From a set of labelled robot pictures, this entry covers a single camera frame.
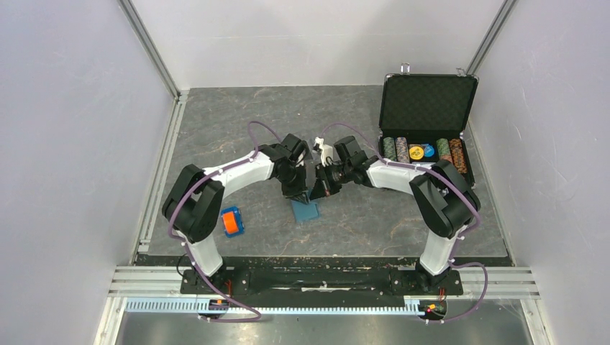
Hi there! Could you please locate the left aluminium frame post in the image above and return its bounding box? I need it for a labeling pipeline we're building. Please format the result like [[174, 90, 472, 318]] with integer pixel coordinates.
[[117, 0, 181, 99]]

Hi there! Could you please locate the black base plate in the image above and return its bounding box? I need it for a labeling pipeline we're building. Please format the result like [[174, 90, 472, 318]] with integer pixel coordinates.
[[209, 257, 464, 308]]

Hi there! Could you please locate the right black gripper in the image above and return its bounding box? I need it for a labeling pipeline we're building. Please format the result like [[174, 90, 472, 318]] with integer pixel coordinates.
[[310, 161, 352, 201]]

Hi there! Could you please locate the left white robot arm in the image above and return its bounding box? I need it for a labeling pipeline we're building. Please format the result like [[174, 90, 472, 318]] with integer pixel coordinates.
[[162, 134, 311, 293]]

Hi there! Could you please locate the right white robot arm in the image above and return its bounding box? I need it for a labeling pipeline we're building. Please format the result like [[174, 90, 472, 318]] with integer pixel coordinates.
[[309, 136, 480, 293]]

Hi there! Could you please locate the right aluminium frame post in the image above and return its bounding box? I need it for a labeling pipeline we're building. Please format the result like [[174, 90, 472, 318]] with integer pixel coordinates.
[[466, 0, 518, 75]]

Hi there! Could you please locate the black poker chip case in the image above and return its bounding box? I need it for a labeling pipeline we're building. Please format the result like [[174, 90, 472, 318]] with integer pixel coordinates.
[[376, 73, 479, 186]]

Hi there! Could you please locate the white slotted cable duct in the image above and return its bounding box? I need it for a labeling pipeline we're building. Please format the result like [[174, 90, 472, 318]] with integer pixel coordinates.
[[125, 298, 447, 316]]

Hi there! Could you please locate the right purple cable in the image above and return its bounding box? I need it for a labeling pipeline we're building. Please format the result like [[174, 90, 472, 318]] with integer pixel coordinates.
[[319, 122, 489, 326]]

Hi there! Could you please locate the aluminium frame post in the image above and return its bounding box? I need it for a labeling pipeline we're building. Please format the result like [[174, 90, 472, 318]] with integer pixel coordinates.
[[466, 0, 518, 75], [117, 0, 181, 99]]

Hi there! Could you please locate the blue card holder wallet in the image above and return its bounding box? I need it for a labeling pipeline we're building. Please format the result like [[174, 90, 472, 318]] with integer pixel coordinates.
[[291, 200, 321, 224]]

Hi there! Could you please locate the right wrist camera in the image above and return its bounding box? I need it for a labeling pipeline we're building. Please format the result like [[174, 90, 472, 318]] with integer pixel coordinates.
[[312, 137, 334, 167]]

